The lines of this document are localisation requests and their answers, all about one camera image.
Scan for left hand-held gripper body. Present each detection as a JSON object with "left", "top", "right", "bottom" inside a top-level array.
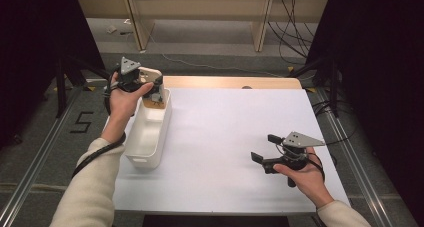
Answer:
[{"left": 113, "top": 56, "right": 143, "bottom": 93}]

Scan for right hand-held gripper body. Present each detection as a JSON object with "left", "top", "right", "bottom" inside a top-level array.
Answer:
[{"left": 261, "top": 130, "right": 326, "bottom": 189}]

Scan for beige painted phone case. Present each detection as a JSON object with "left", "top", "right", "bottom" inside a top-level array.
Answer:
[{"left": 137, "top": 66, "right": 168, "bottom": 110}]

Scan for white plastic bin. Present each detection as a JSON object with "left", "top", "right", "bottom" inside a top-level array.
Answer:
[{"left": 124, "top": 88, "right": 173, "bottom": 170}]

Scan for person's left hand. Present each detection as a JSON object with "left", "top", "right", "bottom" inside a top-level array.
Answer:
[{"left": 108, "top": 71, "right": 155, "bottom": 123}]

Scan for person's right hand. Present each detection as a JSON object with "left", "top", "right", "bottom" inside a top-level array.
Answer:
[{"left": 272, "top": 146, "right": 335, "bottom": 209}]

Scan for black metal stand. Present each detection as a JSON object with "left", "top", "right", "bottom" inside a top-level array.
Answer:
[
  {"left": 54, "top": 55, "right": 112, "bottom": 119},
  {"left": 289, "top": 56, "right": 342, "bottom": 119}
]

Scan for beige shelf unit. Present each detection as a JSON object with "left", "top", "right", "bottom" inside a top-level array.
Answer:
[{"left": 75, "top": 0, "right": 330, "bottom": 53}]

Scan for dark curtain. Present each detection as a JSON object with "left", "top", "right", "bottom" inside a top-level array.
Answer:
[
  {"left": 0, "top": 0, "right": 107, "bottom": 150},
  {"left": 305, "top": 0, "right": 424, "bottom": 226}
]

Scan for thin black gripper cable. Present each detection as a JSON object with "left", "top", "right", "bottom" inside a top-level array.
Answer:
[{"left": 308, "top": 130, "right": 356, "bottom": 182}]

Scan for aluminium floor rail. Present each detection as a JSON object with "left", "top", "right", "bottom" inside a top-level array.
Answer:
[
  {"left": 315, "top": 87, "right": 397, "bottom": 227},
  {"left": 0, "top": 86, "right": 83, "bottom": 227}
]

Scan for thick black gripper cable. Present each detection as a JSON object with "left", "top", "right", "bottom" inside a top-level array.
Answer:
[{"left": 70, "top": 83, "right": 128, "bottom": 180}]

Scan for black floor cables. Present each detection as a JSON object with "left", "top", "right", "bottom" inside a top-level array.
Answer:
[{"left": 267, "top": 0, "right": 316, "bottom": 65}]

